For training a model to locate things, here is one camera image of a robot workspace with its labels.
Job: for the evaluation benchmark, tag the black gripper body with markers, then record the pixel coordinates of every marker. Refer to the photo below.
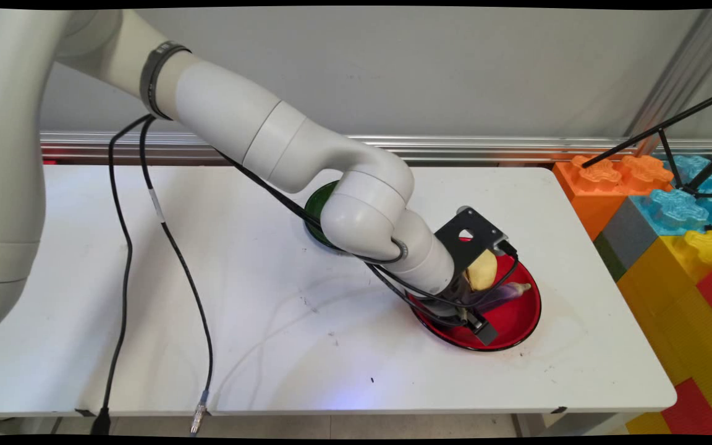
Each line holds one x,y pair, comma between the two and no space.
457,307

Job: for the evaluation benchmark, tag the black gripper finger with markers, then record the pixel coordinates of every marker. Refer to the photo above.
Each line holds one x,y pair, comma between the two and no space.
486,332

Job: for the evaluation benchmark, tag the purple toy eggplant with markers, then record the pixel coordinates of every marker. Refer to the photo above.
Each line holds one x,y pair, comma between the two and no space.
504,294

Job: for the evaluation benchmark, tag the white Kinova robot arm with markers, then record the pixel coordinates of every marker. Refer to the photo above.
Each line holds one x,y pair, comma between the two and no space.
238,117

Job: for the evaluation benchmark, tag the red plate with black rim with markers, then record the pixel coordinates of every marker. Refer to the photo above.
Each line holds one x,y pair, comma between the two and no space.
512,316

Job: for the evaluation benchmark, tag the green plate with black rim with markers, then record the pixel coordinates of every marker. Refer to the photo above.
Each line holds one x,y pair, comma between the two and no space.
316,214

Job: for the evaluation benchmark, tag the grey giant building block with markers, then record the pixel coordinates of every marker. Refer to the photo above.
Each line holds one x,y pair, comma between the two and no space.
628,235

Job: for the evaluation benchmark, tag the orange giant building block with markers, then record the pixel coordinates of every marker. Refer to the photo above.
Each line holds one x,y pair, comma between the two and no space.
591,191

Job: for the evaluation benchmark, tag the yellow giant building block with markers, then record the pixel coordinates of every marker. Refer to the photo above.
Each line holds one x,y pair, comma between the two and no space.
671,309

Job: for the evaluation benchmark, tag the blue giant building block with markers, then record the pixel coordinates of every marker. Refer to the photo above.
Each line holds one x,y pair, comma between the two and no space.
677,210

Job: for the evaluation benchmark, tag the black tripod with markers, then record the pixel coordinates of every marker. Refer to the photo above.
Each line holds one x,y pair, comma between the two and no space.
659,128

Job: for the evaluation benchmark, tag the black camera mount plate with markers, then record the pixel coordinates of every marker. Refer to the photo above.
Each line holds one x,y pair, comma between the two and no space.
479,232

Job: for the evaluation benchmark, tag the aluminium frame rail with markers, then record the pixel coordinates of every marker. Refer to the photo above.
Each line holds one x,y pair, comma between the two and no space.
455,148

